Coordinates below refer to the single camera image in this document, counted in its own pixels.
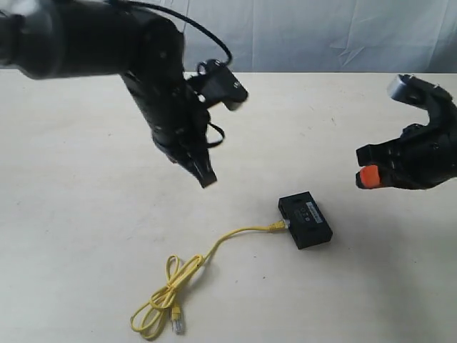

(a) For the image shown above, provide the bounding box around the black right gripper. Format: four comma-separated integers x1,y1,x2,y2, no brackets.
356,124,456,190

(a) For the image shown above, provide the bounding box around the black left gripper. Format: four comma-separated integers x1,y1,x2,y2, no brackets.
149,92,217,188

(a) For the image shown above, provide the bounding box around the small black box device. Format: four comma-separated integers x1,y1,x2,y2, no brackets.
278,192,333,249

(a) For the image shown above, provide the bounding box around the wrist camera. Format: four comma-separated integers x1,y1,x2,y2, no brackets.
387,74,456,129
187,59,248,111

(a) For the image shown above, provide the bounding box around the yellow ethernet cable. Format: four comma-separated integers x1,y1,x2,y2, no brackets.
129,219,286,339

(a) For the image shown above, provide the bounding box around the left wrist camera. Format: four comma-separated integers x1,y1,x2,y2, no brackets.
187,59,248,111

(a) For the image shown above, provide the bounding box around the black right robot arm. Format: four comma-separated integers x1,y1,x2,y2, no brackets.
356,106,456,190

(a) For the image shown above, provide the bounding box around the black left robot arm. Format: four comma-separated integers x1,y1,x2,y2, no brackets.
1,1,216,187

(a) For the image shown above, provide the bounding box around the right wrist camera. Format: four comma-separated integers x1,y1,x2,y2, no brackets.
387,74,456,129

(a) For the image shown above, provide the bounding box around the grey-blue backdrop cloth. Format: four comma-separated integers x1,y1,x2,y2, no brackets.
161,0,456,74

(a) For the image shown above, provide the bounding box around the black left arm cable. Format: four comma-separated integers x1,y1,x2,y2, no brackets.
103,0,233,147

